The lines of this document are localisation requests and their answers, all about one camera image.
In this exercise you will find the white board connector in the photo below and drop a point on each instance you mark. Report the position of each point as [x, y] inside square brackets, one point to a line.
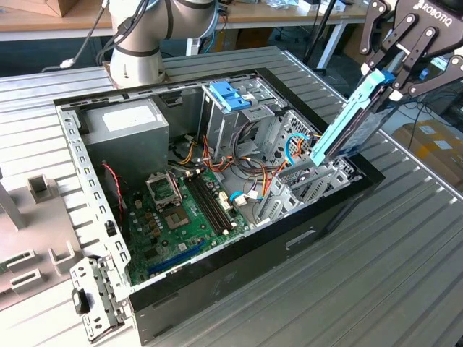
[224, 200]

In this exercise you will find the metal disk bay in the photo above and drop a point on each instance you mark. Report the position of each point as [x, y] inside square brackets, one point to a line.
[289, 197]

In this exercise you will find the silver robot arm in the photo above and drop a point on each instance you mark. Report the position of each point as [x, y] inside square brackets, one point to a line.
[137, 36]

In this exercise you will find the hard disk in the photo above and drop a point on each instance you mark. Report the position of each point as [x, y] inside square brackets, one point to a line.
[361, 133]

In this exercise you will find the grey parts rack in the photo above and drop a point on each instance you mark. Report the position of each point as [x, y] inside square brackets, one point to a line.
[40, 231]

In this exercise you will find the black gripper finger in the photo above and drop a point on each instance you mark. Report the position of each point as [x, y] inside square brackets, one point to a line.
[369, 30]
[419, 50]

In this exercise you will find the grey drive cage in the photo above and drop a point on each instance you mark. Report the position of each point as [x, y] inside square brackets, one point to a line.
[224, 130]

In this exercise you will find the brown cardboard sheet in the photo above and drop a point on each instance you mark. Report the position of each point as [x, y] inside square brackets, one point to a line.
[352, 39]

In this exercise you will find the CPU socket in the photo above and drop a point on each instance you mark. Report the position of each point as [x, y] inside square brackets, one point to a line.
[175, 218]

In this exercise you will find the black slot latch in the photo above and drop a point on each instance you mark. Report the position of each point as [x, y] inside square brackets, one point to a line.
[81, 301]

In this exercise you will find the large taped cardboard box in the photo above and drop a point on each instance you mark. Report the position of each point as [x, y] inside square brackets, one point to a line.
[434, 152]

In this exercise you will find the black RAM slot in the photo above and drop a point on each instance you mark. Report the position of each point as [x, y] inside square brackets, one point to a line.
[210, 202]
[202, 202]
[205, 202]
[214, 202]

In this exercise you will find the wooden desk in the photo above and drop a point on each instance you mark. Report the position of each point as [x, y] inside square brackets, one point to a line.
[54, 21]
[289, 16]

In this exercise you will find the blue expansion slot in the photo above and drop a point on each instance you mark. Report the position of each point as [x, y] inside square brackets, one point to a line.
[173, 258]

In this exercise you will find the black PC case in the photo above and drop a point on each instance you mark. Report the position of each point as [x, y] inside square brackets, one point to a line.
[253, 274]

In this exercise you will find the blue drive latch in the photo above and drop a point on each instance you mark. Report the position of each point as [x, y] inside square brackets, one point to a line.
[226, 95]

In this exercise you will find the grey power supply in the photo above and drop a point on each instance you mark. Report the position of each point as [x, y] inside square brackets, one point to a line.
[126, 152]

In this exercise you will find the green RAM stick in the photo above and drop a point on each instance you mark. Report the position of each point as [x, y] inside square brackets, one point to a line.
[9, 266]

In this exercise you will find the green motherboard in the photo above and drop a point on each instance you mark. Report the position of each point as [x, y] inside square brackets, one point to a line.
[166, 240]

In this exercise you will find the brown cardboard box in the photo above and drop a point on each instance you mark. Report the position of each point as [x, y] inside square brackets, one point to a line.
[58, 5]

